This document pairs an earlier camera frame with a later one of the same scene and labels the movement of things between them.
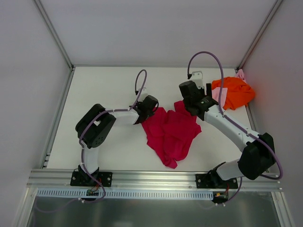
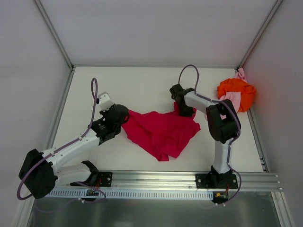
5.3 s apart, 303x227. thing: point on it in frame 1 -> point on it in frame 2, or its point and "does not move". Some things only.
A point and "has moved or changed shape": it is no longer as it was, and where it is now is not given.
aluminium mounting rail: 48,179 does not move
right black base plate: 213,180 does not move
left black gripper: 142,117 -> 121,116
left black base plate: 79,178 does not move
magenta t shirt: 170,133 has moved or changed shape
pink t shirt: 215,91 -> 233,98
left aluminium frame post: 55,33 does not move
